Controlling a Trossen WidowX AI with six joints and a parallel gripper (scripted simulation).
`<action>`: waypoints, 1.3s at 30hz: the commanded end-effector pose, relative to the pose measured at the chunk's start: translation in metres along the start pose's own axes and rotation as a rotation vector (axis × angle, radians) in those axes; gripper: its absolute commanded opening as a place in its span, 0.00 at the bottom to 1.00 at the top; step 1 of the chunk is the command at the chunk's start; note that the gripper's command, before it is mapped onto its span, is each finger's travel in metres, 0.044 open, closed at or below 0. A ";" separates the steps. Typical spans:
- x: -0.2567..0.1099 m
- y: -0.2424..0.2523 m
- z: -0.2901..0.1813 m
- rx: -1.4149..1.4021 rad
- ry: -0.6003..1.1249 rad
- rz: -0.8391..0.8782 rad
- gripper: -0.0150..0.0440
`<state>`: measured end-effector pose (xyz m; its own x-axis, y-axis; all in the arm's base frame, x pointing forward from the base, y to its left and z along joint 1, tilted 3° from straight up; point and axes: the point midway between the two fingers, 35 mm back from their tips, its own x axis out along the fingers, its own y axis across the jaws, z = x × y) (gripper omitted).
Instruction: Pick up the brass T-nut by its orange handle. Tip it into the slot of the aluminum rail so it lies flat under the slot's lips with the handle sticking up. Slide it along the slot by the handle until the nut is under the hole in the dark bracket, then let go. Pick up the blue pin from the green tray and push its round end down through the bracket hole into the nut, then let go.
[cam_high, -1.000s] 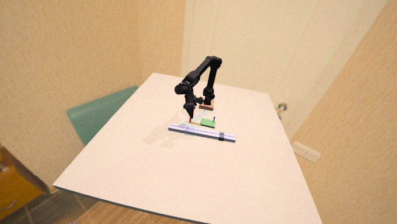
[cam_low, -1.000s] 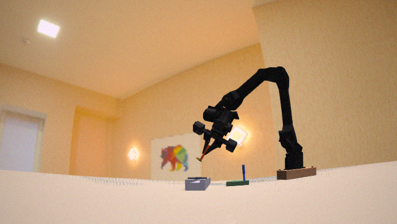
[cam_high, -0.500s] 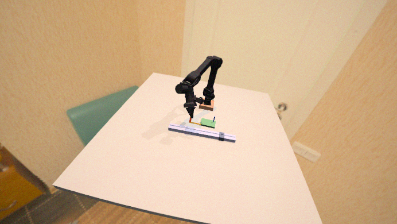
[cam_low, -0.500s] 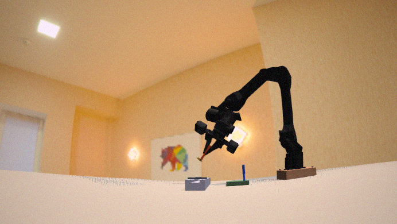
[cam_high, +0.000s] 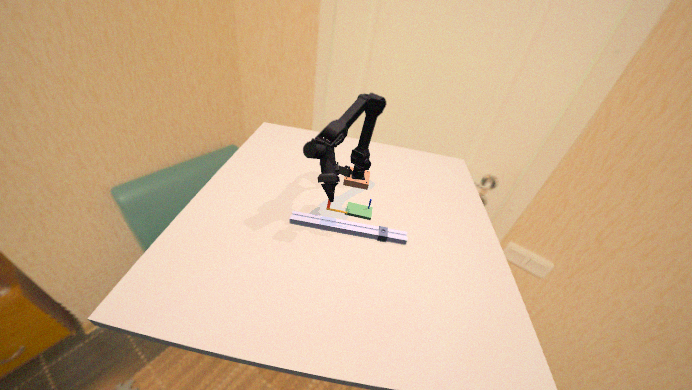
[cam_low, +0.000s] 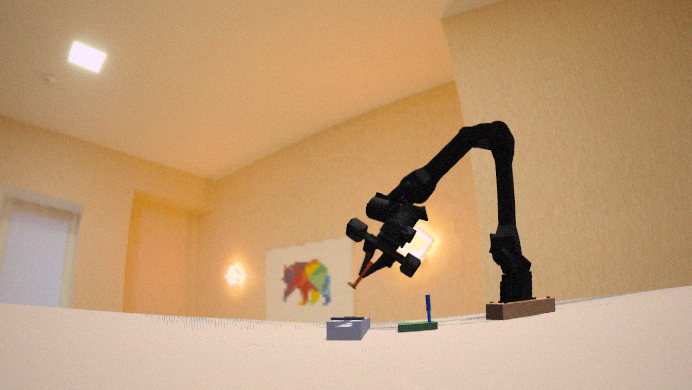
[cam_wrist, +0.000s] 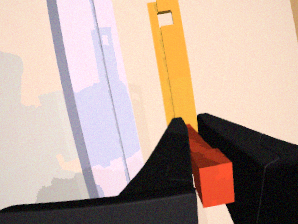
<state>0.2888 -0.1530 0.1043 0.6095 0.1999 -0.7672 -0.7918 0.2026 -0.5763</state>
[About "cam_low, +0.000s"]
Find blue square bar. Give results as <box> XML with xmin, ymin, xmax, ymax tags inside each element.
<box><xmin>425</xmin><ymin>295</ymin><xmax>431</xmax><ymax>322</ymax></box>

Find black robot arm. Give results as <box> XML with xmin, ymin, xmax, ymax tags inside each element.
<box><xmin>366</xmin><ymin>120</ymin><xmax>537</xmax><ymax>303</ymax></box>

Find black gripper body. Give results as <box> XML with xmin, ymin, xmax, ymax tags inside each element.
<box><xmin>346</xmin><ymin>217</ymin><xmax>421</xmax><ymax>278</ymax></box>

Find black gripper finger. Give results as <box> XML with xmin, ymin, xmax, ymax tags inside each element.
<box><xmin>359</xmin><ymin>238</ymin><xmax>376</xmax><ymax>275</ymax></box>
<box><xmin>362</xmin><ymin>251</ymin><xmax>395</xmax><ymax>278</ymax></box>

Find green rectangular tray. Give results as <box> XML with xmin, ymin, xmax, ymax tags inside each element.
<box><xmin>397</xmin><ymin>320</ymin><xmax>438</xmax><ymax>333</ymax></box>

